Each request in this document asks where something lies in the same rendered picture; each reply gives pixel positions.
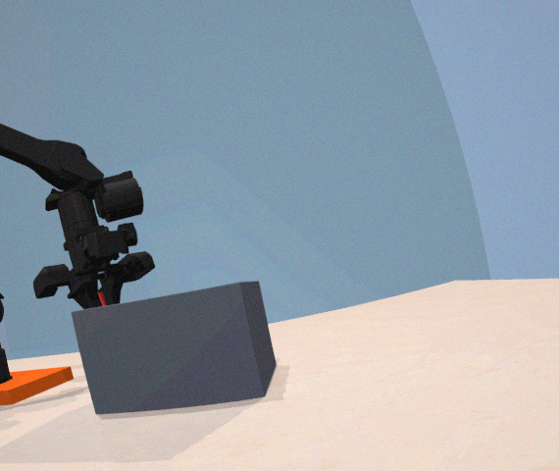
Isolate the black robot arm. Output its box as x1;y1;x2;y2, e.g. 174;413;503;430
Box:
0;124;144;260

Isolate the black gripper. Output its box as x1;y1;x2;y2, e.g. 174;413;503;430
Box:
33;221;155;310

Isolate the red peg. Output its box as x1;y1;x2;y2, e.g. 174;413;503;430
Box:
98;291;107;306

